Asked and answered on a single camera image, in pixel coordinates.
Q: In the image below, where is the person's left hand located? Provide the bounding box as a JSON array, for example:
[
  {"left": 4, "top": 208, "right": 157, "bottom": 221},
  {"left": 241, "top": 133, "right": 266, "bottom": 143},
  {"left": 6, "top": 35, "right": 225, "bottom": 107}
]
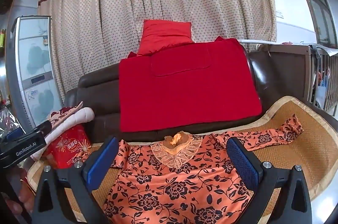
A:
[{"left": 5, "top": 167, "right": 36, "bottom": 216}]

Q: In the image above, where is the shiny plastic bag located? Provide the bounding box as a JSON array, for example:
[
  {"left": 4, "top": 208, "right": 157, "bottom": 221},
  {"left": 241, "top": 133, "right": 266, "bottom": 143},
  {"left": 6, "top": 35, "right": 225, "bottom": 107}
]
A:
[{"left": 0, "top": 101, "right": 25, "bottom": 136}]

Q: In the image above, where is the red blanket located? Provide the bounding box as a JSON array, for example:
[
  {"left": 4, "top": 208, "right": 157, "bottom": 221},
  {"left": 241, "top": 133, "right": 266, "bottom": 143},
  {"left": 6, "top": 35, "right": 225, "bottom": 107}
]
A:
[{"left": 119, "top": 38, "right": 263, "bottom": 132}]

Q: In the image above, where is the pink white quilted cushion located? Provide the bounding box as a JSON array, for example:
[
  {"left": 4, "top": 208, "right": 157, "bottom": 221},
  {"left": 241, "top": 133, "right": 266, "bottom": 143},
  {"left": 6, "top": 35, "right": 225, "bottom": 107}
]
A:
[{"left": 30, "top": 101, "right": 95, "bottom": 161}]

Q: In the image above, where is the brown leather sofa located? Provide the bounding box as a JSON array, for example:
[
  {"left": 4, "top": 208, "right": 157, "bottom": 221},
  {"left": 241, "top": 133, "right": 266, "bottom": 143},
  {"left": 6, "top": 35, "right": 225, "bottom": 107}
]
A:
[{"left": 63, "top": 51, "right": 338, "bottom": 145}]

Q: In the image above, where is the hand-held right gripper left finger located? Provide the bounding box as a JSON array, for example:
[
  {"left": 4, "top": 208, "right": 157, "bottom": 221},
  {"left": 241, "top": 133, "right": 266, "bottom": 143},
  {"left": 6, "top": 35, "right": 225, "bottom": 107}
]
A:
[{"left": 33, "top": 136, "right": 120, "bottom": 224}]

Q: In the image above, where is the red snack bag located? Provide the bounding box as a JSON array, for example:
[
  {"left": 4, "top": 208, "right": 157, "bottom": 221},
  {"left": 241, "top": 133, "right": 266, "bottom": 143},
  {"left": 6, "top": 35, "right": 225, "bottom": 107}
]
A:
[{"left": 46, "top": 125, "right": 93, "bottom": 169}]

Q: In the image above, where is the woven straw mat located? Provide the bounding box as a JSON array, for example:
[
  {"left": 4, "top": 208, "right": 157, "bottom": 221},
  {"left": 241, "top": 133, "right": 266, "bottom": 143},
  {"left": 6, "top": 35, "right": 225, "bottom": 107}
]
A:
[{"left": 26, "top": 96, "right": 338, "bottom": 224}]

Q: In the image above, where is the orange floral shirt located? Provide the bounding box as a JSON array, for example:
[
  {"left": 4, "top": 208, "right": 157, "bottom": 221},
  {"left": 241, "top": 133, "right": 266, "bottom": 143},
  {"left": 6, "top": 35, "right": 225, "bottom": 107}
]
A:
[{"left": 103, "top": 114, "right": 304, "bottom": 224}]

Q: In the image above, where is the red pillow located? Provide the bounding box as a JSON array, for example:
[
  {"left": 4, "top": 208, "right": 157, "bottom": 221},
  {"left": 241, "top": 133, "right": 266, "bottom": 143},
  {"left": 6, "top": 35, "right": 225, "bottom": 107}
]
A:
[{"left": 136, "top": 19, "right": 194, "bottom": 57}]

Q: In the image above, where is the brown framed window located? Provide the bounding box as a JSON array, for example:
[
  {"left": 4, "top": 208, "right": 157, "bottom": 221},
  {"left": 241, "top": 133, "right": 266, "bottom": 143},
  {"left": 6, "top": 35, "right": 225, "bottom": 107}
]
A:
[{"left": 288, "top": 0, "right": 338, "bottom": 50}]

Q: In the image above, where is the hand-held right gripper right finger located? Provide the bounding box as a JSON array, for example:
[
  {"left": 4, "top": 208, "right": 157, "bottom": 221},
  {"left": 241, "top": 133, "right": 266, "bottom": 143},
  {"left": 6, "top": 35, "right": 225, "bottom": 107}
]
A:
[{"left": 226, "top": 137, "right": 313, "bottom": 224}]

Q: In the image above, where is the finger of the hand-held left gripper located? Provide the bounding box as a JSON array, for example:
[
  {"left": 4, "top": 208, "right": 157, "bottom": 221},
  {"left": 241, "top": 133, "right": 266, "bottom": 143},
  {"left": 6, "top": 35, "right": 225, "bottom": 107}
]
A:
[{"left": 25, "top": 120, "right": 53, "bottom": 138}]

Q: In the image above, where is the brown wooden crib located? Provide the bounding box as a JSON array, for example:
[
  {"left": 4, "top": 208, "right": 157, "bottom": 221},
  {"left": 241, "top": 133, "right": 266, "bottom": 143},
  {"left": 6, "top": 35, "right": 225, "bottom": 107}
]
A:
[{"left": 257, "top": 43, "right": 338, "bottom": 116}]

